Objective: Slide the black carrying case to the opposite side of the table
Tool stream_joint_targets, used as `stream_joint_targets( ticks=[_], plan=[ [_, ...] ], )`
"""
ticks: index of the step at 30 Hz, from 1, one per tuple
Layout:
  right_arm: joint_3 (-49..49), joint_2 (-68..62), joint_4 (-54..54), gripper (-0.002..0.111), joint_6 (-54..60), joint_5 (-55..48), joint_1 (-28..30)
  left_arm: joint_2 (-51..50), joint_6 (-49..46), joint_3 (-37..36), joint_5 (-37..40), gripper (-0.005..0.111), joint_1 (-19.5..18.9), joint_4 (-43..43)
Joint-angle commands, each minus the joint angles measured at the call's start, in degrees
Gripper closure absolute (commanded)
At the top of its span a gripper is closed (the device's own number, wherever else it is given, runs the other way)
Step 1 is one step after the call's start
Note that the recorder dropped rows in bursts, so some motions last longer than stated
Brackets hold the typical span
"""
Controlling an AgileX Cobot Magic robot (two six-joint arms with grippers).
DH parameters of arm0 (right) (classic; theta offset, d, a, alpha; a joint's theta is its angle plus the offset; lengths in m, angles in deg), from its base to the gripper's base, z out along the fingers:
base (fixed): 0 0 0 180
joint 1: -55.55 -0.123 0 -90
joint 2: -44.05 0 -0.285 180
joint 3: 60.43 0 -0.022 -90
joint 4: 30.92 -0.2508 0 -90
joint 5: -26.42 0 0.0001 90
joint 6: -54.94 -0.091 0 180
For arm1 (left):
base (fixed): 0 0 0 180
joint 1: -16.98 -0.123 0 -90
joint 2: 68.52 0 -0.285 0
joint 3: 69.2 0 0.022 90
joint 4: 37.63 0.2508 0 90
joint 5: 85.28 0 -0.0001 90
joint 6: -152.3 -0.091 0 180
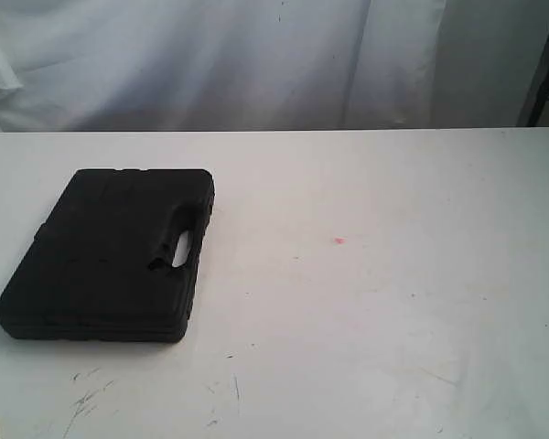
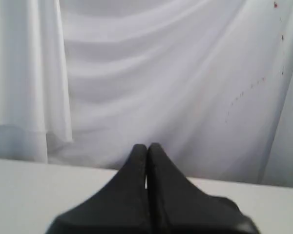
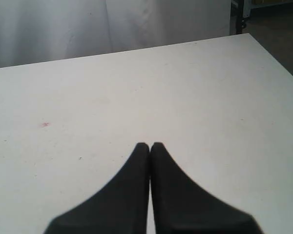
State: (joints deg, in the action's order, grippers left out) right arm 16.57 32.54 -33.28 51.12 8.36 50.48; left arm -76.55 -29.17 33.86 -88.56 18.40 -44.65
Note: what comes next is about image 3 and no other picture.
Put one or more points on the white backdrop curtain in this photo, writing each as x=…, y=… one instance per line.
x=42, y=30

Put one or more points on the black stand pole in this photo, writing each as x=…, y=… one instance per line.
x=240, y=20

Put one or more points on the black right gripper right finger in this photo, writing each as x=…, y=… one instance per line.
x=181, y=206

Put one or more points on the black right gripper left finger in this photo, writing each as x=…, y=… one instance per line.
x=120, y=207

